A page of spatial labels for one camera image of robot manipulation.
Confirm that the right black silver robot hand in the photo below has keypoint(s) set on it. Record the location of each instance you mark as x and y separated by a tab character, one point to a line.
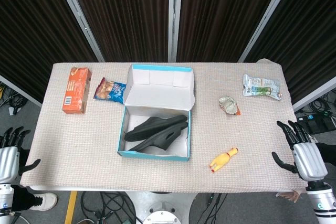
309	161

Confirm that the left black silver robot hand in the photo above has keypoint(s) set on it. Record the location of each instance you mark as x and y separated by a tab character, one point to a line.
9	161

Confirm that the black rubber slipper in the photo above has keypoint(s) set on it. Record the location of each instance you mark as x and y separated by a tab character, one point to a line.
160	123
155	143

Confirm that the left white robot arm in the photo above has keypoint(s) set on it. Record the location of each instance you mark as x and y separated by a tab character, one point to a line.
5	197

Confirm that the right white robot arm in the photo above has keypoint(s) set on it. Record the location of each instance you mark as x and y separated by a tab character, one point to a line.
324	203

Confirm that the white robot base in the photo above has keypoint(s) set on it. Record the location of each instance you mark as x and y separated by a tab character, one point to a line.
162	208

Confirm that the orange cardboard snack box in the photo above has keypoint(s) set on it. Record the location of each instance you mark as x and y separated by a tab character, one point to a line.
76	90

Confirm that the teal cardboard shoe box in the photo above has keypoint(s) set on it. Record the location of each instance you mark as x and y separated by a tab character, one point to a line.
157	87

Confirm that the white sneaker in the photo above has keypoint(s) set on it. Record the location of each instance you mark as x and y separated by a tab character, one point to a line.
45	201

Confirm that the beige waffle weave tablecloth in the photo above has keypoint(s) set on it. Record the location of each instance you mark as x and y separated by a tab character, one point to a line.
78	142

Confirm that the yellow rubber chicken toy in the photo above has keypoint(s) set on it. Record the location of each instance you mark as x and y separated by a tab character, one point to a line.
223	159

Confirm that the silver green snack bag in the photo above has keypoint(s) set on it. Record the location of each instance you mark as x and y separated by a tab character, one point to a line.
260	86

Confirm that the crumpled silver wrapper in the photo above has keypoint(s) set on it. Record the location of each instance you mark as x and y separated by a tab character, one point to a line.
229	104

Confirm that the blue snack bag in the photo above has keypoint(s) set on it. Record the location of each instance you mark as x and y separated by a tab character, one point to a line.
110	91

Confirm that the dark ribbed partition panel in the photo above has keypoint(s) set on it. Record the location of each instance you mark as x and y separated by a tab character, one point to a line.
34	30
309	37
126	16
223	16

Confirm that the aluminium partition post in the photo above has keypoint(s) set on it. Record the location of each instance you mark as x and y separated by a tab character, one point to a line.
173	16
18	90
270	16
78	16
315	95

